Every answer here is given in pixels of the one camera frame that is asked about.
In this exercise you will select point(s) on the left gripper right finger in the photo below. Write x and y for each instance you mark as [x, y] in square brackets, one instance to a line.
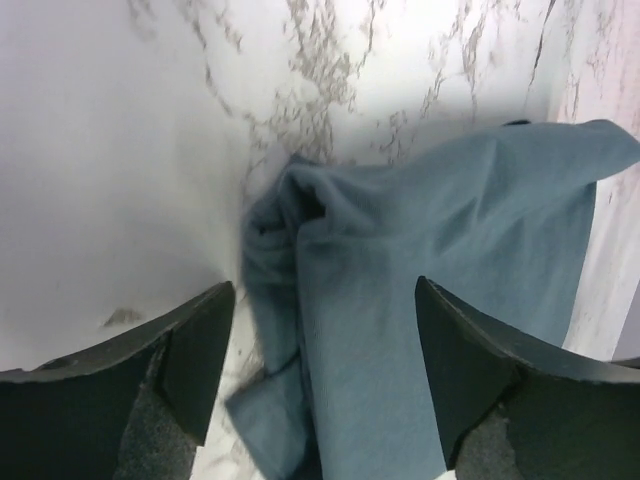
[510, 406]

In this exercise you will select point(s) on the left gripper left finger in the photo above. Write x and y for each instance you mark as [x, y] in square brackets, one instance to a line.
[137, 406]

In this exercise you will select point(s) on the blue-grey t-shirt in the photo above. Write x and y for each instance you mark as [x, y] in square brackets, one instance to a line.
[331, 257]

